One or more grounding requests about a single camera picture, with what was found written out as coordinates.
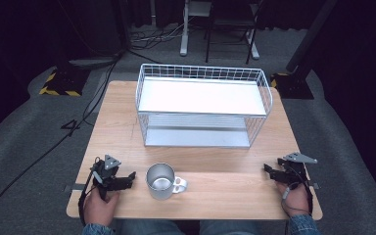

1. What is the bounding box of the black metal chair frame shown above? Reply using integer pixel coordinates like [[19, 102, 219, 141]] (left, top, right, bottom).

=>
[[204, 0, 266, 66]]

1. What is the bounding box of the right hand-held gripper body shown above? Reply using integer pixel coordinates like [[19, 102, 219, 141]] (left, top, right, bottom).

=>
[[282, 152, 318, 190]]

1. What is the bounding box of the black slanted stand pole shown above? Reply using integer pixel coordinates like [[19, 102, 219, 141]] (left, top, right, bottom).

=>
[[285, 0, 339, 74]]

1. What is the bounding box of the long black floor cable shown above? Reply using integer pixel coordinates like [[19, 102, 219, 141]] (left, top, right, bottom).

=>
[[0, 53, 122, 228]]

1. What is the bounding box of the white wire shelf rack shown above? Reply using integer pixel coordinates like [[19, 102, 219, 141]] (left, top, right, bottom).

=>
[[134, 63, 274, 150]]

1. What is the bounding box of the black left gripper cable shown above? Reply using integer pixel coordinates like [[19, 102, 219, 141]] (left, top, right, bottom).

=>
[[77, 158, 102, 227]]

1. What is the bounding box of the silver metal cup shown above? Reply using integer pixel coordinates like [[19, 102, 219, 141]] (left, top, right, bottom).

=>
[[145, 163, 189, 201]]

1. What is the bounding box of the person's right hand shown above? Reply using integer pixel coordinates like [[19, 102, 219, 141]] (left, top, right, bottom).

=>
[[275, 180, 310, 217]]

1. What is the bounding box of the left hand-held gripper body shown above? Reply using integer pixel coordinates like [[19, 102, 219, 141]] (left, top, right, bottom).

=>
[[90, 154, 122, 201]]

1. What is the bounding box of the bundle of floor cables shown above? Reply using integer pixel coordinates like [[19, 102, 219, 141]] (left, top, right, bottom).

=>
[[129, 19, 192, 52]]

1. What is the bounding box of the black yellow-striped stand base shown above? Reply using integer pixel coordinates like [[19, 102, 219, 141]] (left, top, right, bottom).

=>
[[269, 70, 315, 100], [38, 66, 92, 98]]

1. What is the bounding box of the white metal stand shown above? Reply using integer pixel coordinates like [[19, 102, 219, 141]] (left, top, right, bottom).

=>
[[179, 0, 261, 61]]

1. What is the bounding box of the person's left hand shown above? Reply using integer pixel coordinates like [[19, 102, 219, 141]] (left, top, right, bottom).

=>
[[83, 188, 120, 227]]

